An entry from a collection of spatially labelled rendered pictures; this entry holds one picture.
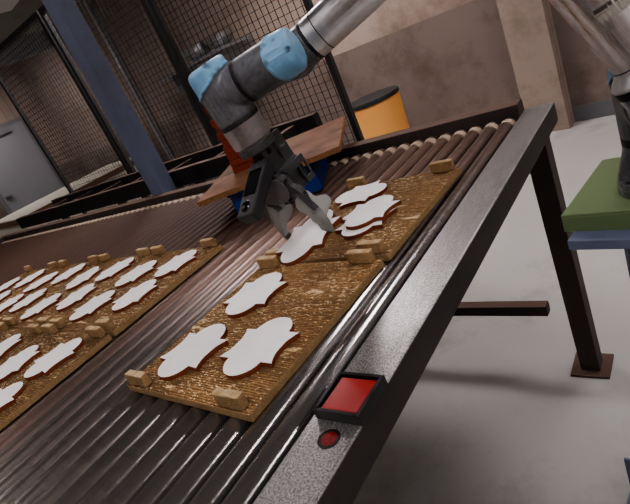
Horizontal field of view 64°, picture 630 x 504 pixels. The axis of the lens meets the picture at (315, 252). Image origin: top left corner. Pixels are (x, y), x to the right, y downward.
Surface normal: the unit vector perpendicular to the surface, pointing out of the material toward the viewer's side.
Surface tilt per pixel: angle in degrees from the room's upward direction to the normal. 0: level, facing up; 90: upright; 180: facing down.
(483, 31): 90
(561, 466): 0
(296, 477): 0
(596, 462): 0
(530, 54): 90
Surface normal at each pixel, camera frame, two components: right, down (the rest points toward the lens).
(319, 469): -0.39, -0.85
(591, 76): -0.60, 0.53
